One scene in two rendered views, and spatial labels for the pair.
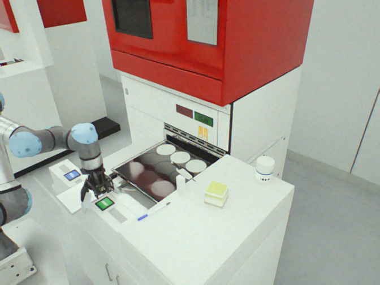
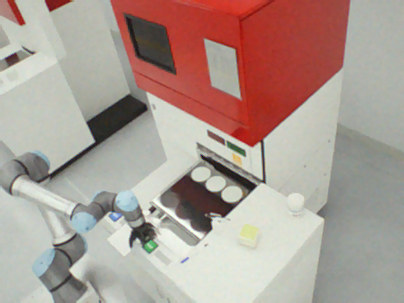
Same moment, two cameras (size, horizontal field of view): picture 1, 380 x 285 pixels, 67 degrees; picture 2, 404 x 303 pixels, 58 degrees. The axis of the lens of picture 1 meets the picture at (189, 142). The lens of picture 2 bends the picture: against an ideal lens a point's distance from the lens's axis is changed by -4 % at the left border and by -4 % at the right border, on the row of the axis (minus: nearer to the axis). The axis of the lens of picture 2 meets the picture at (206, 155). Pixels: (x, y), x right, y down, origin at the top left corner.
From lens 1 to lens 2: 61 cm
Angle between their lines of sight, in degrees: 13
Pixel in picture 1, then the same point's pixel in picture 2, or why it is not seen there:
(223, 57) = (247, 109)
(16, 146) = (78, 225)
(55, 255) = (115, 289)
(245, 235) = (273, 274)
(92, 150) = (135, 214)
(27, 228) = (86, 263)
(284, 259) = (332, 258)
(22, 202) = (80, 247)
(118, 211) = (162, 253)
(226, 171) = (260, 204)
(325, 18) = not seen: outside the picture
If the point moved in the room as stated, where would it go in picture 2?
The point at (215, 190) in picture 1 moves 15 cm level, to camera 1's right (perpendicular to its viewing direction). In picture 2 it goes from (247, 234) to (284, 231)
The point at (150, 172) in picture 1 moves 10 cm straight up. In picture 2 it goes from (187, 204) to (183, 191)
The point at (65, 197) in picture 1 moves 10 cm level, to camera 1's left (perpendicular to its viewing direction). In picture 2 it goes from (114, 240) to (94, 241)
